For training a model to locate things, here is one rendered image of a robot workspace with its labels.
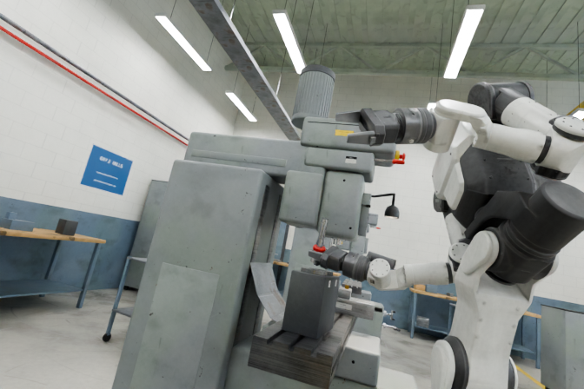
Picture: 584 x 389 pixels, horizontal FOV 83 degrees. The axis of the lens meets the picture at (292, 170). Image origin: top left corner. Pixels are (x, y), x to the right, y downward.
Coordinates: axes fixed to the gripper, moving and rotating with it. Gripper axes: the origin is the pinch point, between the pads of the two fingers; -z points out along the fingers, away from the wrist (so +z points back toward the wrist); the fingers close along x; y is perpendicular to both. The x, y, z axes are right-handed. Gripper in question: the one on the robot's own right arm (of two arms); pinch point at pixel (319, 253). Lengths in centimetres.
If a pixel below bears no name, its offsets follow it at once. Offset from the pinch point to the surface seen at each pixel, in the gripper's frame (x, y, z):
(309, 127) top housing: -44, -42, -33
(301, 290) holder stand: 17.0, 6.3, 2.6
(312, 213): -30.4, -3.2, -18.7
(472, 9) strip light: -355, -187, 1
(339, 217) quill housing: -35.1, -3.4, -6.8
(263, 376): 3, 60, -15
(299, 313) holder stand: 19.6, 12.7, 4.4
